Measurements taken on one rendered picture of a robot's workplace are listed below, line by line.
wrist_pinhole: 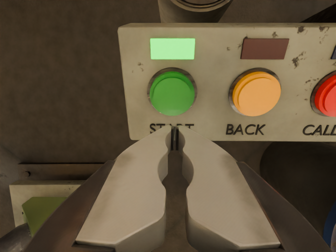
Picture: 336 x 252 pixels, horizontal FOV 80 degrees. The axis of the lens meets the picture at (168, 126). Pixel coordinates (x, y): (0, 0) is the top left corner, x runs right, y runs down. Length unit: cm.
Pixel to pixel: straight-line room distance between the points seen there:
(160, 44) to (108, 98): 66
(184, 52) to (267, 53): 7
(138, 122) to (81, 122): 68
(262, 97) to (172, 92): 8
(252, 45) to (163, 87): 8
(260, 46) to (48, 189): 81
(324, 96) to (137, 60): 17
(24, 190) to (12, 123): 28
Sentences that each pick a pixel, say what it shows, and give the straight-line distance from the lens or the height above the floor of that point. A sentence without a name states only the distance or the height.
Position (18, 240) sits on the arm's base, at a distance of 76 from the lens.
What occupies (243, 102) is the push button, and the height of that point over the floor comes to 61.
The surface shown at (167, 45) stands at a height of 62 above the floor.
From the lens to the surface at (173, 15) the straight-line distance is 34.
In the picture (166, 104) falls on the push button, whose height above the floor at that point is 61.
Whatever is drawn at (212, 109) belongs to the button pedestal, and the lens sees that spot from 20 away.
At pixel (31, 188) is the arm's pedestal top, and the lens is 90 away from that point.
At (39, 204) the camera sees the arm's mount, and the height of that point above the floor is 17.
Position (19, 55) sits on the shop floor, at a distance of 98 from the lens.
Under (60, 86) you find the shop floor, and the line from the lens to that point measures 90.
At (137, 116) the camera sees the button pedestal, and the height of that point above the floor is 59.
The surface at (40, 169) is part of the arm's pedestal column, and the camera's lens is 98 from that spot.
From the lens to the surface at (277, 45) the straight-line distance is 20.
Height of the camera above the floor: 79
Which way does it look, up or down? 80 degrees down
